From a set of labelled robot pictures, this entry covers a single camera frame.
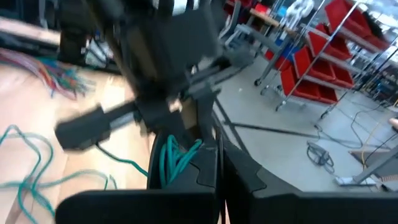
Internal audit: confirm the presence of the thin yellow drop cable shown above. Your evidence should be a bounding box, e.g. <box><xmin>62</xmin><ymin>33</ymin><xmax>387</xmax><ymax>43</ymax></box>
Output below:
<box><xmin>359</xmin><ymin>102</ymin><xmax>398</xmax><ymax>166</ymax></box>

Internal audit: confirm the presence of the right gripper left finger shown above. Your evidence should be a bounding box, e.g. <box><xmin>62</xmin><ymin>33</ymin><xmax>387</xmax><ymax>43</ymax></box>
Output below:
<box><xmin>55</xmin><ymin>141</ymin><xmax>219</xmax><ymax>224</ymax></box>

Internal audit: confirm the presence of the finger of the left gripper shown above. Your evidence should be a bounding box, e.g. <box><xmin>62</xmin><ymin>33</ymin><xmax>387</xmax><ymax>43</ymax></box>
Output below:
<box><xmin>148</xmin><ymin>123</ymin><xmax>200</xmax><ymax>147</ymax></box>
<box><xmin>195</xmin><ymin>89</ymin><xmax>219</xmax><ymax>147</ymax></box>

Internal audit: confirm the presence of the dark floor cable bundle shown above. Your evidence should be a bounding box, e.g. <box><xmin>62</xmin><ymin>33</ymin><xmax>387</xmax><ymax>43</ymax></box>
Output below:
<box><xmin>306</xmin><ymin>141</ymin><xmax>336</xmax><ymax>174</ymax></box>

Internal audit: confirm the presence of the black foam cord spool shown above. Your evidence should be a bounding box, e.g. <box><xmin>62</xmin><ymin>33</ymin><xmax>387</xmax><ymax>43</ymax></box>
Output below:
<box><xmin>147</xmin><ymin>130</ymin><xmax>225</xmax><ymax>224</ymax></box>

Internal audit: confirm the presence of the wooden desk with grey legs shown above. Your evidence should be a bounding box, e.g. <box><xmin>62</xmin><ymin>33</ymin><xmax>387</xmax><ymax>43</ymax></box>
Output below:
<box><xmin>247</xmin><ymin>6</ymin><xmax>301</xmax><ymax>88</ymax></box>

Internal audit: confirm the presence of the metal shelf rack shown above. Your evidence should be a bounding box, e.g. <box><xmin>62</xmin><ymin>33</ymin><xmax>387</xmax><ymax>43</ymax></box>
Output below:
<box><xmin>254</xmin><ymin>0</ymin><xmax>398</xmax><ymax>119</ymax></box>

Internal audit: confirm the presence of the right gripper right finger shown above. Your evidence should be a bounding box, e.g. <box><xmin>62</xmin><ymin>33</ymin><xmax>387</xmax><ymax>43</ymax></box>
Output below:
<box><xmin>221</xmin><ymin>138</ymin><xmax>398</xmax><ymax>224</ymax></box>

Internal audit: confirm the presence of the long black floor cable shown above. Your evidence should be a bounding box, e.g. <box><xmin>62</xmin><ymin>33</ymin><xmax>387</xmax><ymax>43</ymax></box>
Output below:
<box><xmin>313</xmin><ymin>104</ymin><xmax>398</xmax><ymax>151</ymax></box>

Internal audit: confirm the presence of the green cord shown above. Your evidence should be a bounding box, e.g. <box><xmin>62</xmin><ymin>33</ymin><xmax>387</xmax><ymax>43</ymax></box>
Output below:
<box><xmin>0</xmin><ymin>124</ymin><xmax>203</xmax><ymax>224</ymax></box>

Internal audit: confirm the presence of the red plastic shelf bin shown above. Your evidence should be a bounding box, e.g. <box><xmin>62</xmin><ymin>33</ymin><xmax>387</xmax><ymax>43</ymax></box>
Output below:
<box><xmin>307</xmin><ymin>23</ymin><xmax>353</xmax><ymax>62</ymax></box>
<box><xmin>325</xmin><ymin>0</ymin><xmax>389</xmax><ymax>50</ymax></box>
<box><xmin>279</xmin><ymin>67</ymin><xmax>339</xmax><ymax>105</ymax></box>
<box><xmin>294</xmin><ymin>46</ymin><xmax>355</xmax><ymax>90</ymax></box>

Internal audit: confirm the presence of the grey desk leg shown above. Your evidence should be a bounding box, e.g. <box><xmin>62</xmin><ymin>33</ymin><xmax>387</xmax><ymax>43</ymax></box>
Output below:
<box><xmin>335</xmin><ymin>146</ymin><xmax>398</xmax><ymax>188</ymax></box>

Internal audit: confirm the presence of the multicoloured wire bundle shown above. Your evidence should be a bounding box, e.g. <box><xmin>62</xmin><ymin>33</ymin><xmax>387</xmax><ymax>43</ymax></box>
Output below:
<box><xmin>0</xmin><ymin>48</ymin><xmax>96</xmax><ymax>101</ymax></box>

